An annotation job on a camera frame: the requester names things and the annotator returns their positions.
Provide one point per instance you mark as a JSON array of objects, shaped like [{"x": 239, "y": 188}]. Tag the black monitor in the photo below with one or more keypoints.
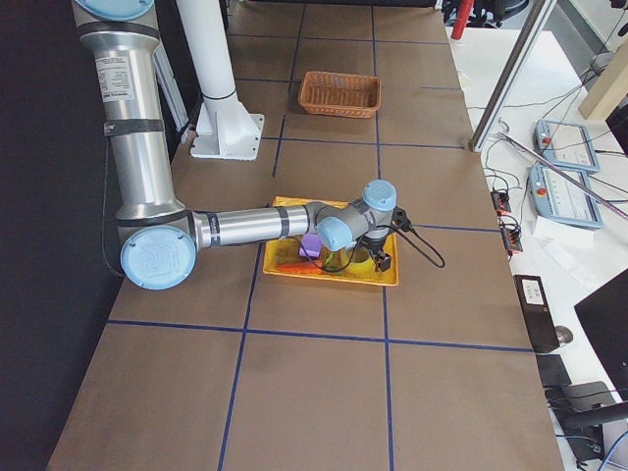
[{"x": 603, "y": 317}]

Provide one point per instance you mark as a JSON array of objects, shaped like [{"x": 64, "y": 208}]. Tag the yellow plastic basket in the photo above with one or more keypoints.
[{"x": 285, "y": 251}]

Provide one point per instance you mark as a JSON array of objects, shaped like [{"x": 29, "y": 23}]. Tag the aluminium frame post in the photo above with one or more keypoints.
[{"x": 523, "y": 46}]

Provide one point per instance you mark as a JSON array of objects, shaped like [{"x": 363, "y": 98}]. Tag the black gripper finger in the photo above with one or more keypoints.
[{"x": 382, "y": 260}]

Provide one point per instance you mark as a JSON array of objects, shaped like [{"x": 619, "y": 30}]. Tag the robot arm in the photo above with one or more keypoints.
[{"x": 160, "y": 236}]

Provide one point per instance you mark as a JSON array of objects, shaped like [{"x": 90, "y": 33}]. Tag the orange toy carrot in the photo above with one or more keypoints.
[{"x": 299, "y": 269}]

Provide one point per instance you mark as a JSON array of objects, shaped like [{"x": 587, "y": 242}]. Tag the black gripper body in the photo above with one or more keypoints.
[{"x": 371, "y": 243}]

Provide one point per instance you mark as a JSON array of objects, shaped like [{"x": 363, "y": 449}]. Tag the white reacher grabber stick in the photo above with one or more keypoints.
[{"x": 539, "y": 158}]

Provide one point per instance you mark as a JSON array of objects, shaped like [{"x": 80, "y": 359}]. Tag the blue teach pendant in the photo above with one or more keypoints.
[
  {"x": 561, "y": 201},
  {"x": 567, "y": 145}
]

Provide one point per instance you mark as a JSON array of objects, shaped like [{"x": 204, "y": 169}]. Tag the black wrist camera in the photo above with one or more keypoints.
[{"x": 400, "y": 220}]

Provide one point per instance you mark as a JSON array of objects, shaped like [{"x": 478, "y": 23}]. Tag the near blue teach pendant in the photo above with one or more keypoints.
[{"x": 561, "y": 201}]

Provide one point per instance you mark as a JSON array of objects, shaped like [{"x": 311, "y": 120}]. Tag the red cylinder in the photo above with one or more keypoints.
[{"x": 463, "y": 11}]

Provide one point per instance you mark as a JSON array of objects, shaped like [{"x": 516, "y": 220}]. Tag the brown wicker basket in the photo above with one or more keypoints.
[{"x": 340, "y": 95}]

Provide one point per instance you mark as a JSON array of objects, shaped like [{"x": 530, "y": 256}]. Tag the far blue teach pendant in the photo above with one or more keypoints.
[{"x": 567, "y": 145}]

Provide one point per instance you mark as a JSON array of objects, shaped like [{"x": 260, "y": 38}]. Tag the black box device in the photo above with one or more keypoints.
[{"x": 536, "y": 313}]

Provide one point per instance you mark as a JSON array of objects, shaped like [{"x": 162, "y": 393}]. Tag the white mounting pillar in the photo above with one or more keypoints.
[{"x": 225, "y": 129}]

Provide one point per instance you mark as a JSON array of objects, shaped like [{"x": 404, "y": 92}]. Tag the yellow tape roll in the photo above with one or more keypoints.
[{"x": 357, "y": 263}]

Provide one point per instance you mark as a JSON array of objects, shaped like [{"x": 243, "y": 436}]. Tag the purple toy block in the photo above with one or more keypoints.
[{"x": 310, "y": 246}]

